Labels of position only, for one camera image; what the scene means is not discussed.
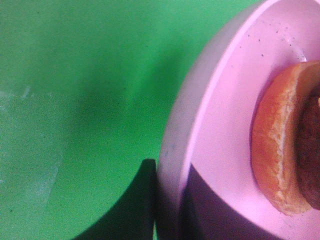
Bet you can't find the clear tape patch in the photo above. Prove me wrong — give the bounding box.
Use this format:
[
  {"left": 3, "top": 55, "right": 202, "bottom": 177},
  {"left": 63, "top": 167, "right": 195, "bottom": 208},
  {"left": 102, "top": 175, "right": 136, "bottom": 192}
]
[{"left": 0, "top": 87, "right": 63, "bottom": 205}]

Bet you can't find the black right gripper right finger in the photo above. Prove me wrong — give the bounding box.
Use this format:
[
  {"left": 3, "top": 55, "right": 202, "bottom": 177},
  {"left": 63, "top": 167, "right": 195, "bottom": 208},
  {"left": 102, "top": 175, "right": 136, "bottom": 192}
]
[{"left": 178, "top": 163, "right": 278, "bottom": 240}]

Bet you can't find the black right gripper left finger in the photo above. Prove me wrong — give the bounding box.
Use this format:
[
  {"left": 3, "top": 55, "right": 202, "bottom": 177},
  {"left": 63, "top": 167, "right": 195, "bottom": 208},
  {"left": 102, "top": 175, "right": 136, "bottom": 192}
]
[{"left": 74, "top": 159, "right": 157, "bottom": 240}]

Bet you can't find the burger with lettuce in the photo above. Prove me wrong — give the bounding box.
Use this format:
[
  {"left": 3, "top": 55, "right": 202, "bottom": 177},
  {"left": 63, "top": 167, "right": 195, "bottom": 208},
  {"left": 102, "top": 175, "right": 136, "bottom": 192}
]
[{"left": 250, "top": 61, "right": 320, "bottom": 216}]

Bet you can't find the pink round plate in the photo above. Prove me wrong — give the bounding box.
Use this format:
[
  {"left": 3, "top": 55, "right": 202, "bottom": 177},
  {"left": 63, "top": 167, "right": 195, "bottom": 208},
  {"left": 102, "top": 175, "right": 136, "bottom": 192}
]
[{"left": 156, "top": 0, "right": 320, "bottom": 240}]

